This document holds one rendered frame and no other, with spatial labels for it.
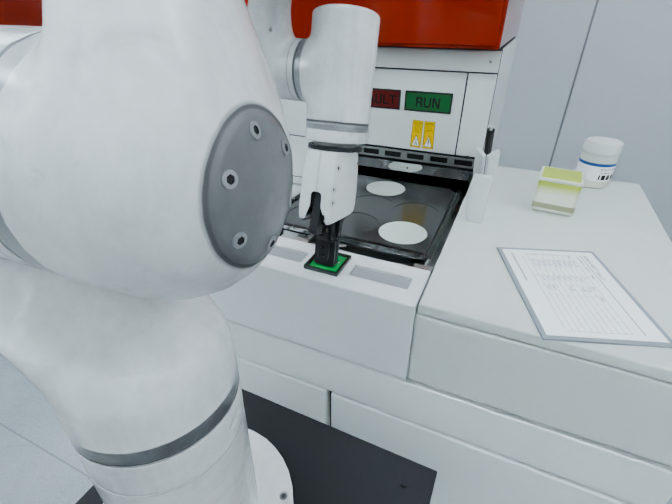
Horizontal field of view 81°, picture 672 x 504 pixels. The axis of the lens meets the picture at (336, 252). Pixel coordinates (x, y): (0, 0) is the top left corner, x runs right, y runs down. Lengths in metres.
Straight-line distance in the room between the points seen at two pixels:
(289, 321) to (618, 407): 0.45
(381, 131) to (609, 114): 1.68
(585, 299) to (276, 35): 0.52
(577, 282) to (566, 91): 1.98
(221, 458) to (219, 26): 0.28
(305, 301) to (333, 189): 0.18
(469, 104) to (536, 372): 0.69
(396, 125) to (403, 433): 0.75
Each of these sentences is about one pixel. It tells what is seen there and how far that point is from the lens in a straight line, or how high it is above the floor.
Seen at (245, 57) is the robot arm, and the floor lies 1.27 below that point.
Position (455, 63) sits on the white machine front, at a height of 1.19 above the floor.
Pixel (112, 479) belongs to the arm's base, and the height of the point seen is 1.03.
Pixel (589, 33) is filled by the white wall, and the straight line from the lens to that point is 2.53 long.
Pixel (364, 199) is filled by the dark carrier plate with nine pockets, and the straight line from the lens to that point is 0.98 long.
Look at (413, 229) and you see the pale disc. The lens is 0.85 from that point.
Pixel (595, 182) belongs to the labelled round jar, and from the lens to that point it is 1.02.
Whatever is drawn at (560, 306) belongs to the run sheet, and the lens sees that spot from 0.59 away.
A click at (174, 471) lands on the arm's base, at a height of 1.03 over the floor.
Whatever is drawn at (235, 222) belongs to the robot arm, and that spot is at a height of 1.22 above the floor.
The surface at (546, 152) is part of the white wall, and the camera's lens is 2.62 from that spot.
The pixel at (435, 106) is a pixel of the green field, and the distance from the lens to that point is 1.07.
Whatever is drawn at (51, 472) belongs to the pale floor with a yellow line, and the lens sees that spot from 1.75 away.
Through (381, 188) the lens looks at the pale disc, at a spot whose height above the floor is 0.90.
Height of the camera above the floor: 1.29
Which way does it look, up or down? 31 degrees down
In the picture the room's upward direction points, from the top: straight up
